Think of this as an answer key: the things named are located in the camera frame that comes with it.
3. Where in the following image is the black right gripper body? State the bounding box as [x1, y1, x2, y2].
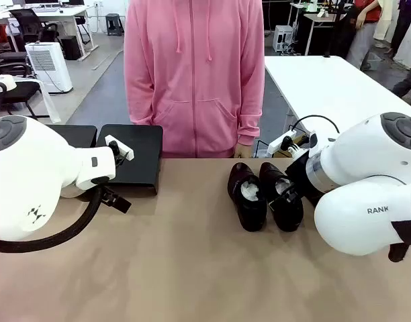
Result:
[285, 151, 324, 207]

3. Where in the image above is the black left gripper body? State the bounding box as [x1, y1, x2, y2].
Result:
[102, 186, 132, 214]

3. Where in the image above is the black shoe with strap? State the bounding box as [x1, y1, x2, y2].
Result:
[227, 162, 269, 233]
[259, 162, 305, 233]

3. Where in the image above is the pink-sleeved left forearm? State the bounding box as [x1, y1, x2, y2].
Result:
[237, 50, 266, 147]

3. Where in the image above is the pink-sleeved right forearm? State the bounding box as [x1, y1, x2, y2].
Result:
[124, 46, 159, 125]

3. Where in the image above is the person's left hand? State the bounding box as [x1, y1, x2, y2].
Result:
[233, 142, 253, 159]

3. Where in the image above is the white paper shoe stuffing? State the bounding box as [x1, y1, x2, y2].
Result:
[275, 177, 292, 195]
[240, 180, 262, 204]

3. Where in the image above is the large white table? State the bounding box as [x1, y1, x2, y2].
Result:
[264, 55, 411, 138]

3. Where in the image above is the white hanging cloth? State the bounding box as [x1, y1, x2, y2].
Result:
[34, 78, 62, 124]

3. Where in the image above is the person in pink hoodie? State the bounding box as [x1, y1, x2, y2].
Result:
[124, 0, 266, 159]

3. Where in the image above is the white computer case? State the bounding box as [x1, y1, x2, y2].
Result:
[274, 25, 295, 54]

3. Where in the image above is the black desk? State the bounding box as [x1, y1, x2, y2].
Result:
[294, 3, 356, 57]

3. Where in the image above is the bystander in dark trousers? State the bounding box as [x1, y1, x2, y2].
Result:
[392, 63, 411, 108]

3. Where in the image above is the black office chair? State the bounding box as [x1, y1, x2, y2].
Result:
[0, 80, 50, 121]
[9, 9, 60, 44]
[0, 50, 35, 78]

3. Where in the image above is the white air purifier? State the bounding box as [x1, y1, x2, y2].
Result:
[25, 42, 74, 94]

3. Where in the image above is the bystander in red shirt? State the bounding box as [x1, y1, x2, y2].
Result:
[345, 0, 384, 71]

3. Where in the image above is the black computer tower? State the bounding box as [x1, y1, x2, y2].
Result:
[60, 35, 82, 61]

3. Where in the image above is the white cap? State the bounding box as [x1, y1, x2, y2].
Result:
[0, 75, 17, 94]

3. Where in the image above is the grey plastic stool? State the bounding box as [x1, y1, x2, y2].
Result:
[105, 13, 125, 37]

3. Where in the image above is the white office desk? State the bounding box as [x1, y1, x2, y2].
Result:
[0, 5, 95, 63]

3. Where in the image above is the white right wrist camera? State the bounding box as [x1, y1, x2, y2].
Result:
[268, 129, 319, 157]

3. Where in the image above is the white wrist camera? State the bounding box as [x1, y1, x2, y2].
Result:
[268, 129, 319, 157]
[104, 134, 135, 162]

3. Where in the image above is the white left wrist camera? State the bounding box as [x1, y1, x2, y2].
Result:
[104, 134, 135, 162]

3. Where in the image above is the thin black camera cable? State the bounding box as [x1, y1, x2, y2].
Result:
[289, 115, 340, 136]

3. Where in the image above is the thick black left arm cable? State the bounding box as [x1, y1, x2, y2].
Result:
[0, 186, 104, 254]

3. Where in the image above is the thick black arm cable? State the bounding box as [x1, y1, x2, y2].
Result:
[388, 241, 411, 263]
[0, 186, 104, 254]

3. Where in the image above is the black velcro arm strap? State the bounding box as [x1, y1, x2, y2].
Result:
[390, 219, 411, 246]

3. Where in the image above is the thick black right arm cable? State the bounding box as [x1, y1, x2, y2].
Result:
[388, 241, 411, 263]

